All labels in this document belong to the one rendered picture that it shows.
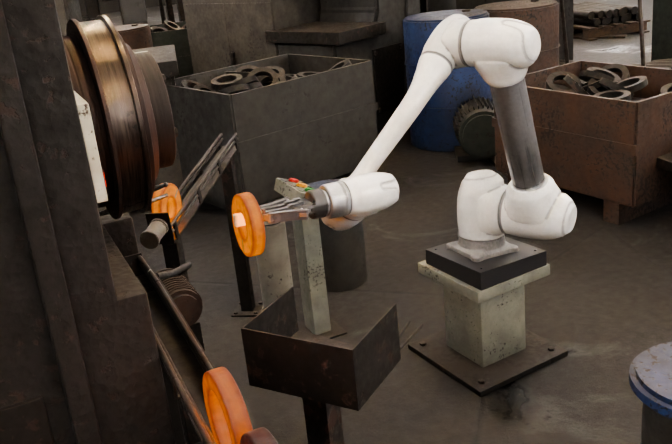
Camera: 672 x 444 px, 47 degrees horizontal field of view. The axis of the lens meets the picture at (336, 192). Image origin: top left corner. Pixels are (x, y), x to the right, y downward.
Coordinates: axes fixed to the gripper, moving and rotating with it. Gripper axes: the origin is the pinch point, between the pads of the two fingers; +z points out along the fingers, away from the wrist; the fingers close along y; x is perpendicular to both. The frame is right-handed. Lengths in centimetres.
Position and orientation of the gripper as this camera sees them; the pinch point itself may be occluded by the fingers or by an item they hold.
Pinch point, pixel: (248, 217)
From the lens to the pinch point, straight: 188.1
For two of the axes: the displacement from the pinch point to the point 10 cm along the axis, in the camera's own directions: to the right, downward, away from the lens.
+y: -4.5, -2.5, 8.6
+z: -8.9, 1.8, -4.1
